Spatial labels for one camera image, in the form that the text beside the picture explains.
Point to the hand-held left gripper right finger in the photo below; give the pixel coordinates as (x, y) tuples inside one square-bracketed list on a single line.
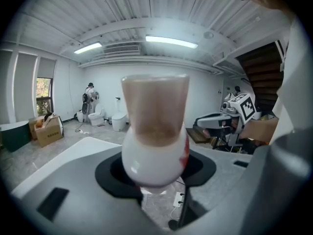
[(220, 192)]

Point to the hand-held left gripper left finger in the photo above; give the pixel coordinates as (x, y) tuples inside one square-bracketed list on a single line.
[(73, 175)]

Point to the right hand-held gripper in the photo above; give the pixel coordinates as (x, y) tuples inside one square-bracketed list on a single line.
[(245, 106)]

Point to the pink white bottle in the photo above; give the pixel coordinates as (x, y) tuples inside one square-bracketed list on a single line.
[(154, 155)]

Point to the person's right forearm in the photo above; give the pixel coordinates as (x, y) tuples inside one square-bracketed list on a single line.
[(259, 131)]

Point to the dark green storage bin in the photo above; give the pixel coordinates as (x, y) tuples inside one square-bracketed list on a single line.
[(14, 136)]

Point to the person's right hand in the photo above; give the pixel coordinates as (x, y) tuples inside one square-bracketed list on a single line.
[(236, 126)]

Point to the wooden bench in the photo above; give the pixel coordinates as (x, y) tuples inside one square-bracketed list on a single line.
[(198, 136)]

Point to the white power strip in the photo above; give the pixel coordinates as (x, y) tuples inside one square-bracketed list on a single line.
[(178, 199), (82, 132)]

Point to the open cardboard box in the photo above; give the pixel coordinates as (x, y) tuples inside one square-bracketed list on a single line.
[(49, 134)]

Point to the small white bin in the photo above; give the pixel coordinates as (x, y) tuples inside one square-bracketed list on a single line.
[(80, 116)]

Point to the white toilet with tank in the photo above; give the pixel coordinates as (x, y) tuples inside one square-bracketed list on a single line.
[(96, 117)]

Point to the small cardboard box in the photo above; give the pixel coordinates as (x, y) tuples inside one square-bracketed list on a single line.
[(31, 128)]

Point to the small trash bin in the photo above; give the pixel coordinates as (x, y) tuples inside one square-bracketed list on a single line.
[(109, 120)]

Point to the wooden staircase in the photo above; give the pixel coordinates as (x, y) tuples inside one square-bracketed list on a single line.
[(264, 77)]

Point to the white rounded toilet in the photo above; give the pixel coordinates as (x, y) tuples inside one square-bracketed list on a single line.
[(118, 121)]

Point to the window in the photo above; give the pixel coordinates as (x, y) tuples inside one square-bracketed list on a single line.
[(44, 97)]

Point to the round ceiling detector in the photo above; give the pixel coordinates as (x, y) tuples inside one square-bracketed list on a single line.
[(208, 35)]

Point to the long ceiling light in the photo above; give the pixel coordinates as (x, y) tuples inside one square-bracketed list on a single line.
[(88, 48), (171, 41)]

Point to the person in white shirt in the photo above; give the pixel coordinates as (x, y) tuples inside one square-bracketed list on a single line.
[(298, 82)]

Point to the short grey roller blind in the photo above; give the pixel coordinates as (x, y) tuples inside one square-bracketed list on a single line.
[(46, 67)]

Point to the ceiling air vent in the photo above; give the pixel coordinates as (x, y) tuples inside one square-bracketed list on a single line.
[(122, 49)]

